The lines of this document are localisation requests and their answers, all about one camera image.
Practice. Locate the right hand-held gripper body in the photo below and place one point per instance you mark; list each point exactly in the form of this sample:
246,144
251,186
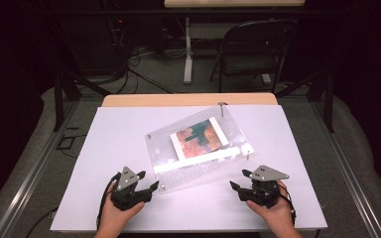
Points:
266,175

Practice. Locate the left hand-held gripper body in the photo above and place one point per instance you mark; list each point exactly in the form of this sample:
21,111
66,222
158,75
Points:
127,178

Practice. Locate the clear acrylic photo frame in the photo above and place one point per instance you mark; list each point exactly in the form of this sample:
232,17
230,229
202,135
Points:
165,148

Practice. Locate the person's left hand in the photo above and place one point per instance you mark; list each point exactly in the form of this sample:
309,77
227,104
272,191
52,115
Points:
114,216

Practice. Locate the person's right hand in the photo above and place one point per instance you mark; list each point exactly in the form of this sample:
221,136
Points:
278,214

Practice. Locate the white board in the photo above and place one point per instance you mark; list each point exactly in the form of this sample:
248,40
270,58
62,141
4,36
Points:
112,142

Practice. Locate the white paper strip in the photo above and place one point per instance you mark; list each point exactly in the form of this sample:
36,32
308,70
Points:
195,160

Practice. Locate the orange and green photo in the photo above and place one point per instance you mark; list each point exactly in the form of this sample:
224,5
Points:
200,139

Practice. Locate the black metal stand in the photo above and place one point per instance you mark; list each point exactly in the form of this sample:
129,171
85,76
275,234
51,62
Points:
328,99
59,99

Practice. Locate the black folding chair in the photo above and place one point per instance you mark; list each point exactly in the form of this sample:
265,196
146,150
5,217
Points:
254,62

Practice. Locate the white desk leg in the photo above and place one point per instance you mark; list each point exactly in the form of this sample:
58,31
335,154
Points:
188,59

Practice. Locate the dark equipment cabinet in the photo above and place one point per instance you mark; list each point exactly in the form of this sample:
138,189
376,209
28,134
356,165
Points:
89,43

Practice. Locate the light wooden desk top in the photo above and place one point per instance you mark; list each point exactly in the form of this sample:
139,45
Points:
234,3

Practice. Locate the aluminium rail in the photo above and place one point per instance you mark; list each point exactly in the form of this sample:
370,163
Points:
29,178
347,172

